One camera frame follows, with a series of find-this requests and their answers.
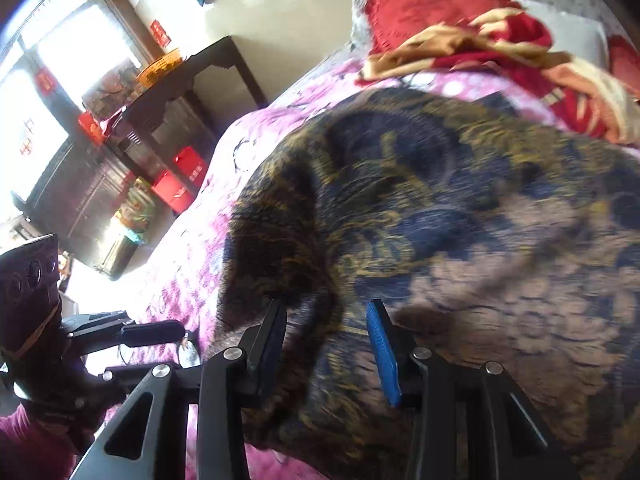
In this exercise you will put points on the red gift bag lower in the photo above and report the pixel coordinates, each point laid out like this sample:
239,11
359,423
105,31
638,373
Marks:
172,192

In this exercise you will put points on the dark wooden side table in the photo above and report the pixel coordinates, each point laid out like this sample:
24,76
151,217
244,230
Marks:
133,139

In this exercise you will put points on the pink penguin bedspread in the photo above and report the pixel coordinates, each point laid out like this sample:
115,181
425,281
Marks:
220,199

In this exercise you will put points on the orange plastic basket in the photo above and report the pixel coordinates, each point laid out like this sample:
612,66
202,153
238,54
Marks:
157,70

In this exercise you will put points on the red box on table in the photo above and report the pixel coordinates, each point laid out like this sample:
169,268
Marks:
91,127

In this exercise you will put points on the red heart cushion right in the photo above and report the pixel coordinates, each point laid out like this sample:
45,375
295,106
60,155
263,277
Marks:
624,62

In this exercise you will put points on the colourful printed bag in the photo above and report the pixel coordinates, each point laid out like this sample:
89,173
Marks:
137,212

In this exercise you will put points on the red heart cushion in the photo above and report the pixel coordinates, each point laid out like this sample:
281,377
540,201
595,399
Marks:
624,62
392,22

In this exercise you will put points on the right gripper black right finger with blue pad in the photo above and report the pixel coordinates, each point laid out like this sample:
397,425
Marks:
468,422

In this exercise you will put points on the red tan striped blanket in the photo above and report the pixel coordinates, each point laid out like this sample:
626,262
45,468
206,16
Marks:
515,45

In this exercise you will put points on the red gift bag upper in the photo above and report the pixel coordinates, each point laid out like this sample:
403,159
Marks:
191,165

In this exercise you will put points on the dark wooden cabinet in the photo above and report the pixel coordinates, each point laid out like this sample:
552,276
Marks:
77,196

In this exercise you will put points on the magenta sleeve forearm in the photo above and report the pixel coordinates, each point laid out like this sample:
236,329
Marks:
32,449

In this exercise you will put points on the red heart cushion left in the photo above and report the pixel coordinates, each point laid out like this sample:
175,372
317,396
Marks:
392,22

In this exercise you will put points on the red paper wall sign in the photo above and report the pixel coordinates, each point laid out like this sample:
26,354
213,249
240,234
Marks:
159,34

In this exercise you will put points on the dark floral patterned garment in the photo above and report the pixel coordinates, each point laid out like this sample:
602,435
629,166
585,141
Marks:
440,269

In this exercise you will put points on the white pillow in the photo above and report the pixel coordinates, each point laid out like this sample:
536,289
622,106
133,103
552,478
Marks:
571,33

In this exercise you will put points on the red gift bag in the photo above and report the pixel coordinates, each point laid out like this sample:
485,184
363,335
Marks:
172,192
191,165

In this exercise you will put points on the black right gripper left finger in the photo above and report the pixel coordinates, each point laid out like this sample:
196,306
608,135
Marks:
147,436

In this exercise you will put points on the framed picture on table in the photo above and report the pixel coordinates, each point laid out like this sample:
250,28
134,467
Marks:
117,88

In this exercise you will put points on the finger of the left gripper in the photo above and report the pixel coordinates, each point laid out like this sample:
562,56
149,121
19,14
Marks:
151,334
126,378

